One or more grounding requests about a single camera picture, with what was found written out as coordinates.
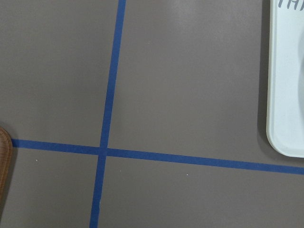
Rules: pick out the cream rectangular tray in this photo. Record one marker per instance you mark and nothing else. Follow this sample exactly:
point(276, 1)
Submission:
point(285, 96)

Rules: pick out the wooden cutting board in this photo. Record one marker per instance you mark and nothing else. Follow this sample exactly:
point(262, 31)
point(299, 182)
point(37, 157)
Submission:
point(5, 158)

